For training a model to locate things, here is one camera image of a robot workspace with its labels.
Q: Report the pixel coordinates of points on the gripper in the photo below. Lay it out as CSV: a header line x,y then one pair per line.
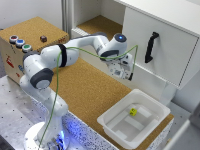
x,y
119,67

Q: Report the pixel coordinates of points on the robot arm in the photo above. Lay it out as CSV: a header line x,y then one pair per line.
x,y
50,56

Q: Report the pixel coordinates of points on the yellow block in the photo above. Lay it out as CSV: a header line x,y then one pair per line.
x,y
133,112

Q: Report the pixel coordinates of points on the white plastic box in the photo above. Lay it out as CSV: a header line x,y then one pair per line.
x,y
133,118

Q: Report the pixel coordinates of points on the purple block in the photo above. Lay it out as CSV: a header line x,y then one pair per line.
x,y
43,38

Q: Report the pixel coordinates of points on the wooden drawer box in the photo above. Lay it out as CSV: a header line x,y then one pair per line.
x,y
30,36

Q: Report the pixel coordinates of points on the white sliding door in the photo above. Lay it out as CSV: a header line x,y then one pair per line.
x,y
163,43

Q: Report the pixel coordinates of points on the white cabinet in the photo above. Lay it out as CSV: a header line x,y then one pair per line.
x,y
160,20

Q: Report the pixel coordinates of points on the green button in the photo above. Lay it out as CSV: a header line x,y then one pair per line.
x,y
26,48

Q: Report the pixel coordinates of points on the blue button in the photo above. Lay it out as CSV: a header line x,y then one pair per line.
x,y
20,43

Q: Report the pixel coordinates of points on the red button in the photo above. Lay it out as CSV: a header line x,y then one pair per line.
x,y
13,39

